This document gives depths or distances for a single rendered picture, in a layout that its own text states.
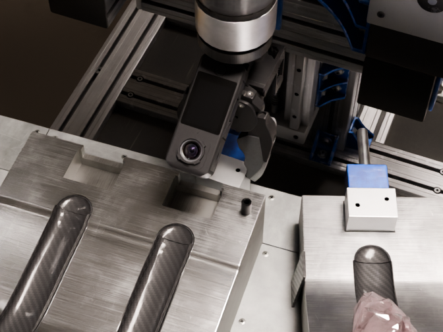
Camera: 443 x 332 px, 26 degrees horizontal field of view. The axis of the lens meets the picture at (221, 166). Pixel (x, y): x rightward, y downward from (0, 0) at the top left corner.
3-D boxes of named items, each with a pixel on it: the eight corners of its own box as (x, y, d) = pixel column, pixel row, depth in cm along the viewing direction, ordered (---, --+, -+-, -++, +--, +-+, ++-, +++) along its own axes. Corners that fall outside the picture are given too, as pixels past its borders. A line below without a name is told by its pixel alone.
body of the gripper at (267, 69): (285, 85, 101) (292, 2, 91) (255, 145, 96) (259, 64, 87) (218, 64, 103) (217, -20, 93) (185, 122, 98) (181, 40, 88)
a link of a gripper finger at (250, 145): (293, 151, 106) (279, 93, 100) (274, 192, 103) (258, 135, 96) (267, 147, 108) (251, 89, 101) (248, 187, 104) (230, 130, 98)
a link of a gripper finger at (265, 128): (283, 155, 100) (268, 95, 93) (278, 165, 99) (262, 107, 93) (242, 147, 102) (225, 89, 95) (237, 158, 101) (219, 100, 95)
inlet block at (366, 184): (337, 145, 109) (341, 114, 104) (381, 145, 108) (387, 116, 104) (343, 244, 101) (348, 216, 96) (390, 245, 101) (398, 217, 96)
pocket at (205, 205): (178, 190, 102) (177, 170, 99) (226, 203, 101) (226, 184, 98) (163, 224, 99) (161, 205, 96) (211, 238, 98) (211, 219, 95)
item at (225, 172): (240, 118, 114) (241, 88, 110) (279, 130, 113) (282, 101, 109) (196, 201, 107) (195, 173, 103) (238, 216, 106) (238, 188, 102)
